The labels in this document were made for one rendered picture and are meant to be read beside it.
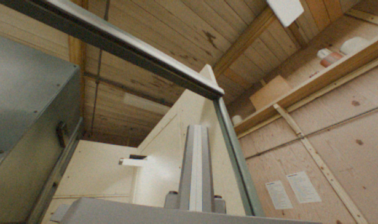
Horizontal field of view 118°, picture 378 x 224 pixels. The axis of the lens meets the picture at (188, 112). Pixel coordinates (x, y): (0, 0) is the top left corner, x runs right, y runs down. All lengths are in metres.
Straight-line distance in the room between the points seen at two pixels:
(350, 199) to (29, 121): 2.39
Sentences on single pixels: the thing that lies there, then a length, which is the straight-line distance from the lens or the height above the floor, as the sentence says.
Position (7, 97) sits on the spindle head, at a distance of 0.93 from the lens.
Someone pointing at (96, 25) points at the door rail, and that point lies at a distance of 0.47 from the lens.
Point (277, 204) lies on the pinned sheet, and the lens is 2.22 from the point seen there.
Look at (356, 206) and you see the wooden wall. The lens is 2.03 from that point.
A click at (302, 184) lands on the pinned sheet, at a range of 2.08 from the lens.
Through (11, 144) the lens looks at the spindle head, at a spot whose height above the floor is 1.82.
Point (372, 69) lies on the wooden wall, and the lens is 2.26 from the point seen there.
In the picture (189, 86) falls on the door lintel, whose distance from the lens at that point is 0.53.
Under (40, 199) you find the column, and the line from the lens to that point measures 1.43.
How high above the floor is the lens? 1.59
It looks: 38 degrees up
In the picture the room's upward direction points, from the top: 7 degrees counter-clockwise
